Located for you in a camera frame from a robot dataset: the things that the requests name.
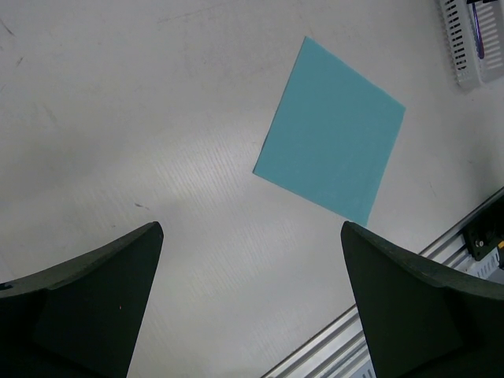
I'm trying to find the small white utensil tray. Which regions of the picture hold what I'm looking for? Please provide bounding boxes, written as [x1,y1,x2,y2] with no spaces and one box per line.
[437,0,503,91]

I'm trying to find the iridescent spoon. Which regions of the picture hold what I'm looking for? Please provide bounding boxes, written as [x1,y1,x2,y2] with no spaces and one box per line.
[467,0,485,60]

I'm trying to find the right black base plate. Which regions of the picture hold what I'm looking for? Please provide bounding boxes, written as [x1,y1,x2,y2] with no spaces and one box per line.
[462,212,503,261]

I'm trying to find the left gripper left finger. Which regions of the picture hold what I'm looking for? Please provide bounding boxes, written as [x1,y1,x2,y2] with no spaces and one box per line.
[1,222,163,377]

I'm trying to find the blue paper napkin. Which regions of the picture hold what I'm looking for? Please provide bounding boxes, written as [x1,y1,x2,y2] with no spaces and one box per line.
[253,37,406,225]

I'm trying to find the aluminium mounting rail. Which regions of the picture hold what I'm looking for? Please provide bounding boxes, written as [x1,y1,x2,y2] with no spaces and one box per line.
[261,187,504,378]

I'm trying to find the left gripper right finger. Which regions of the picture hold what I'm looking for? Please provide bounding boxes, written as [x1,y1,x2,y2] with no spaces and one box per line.
[340,221,503,377]

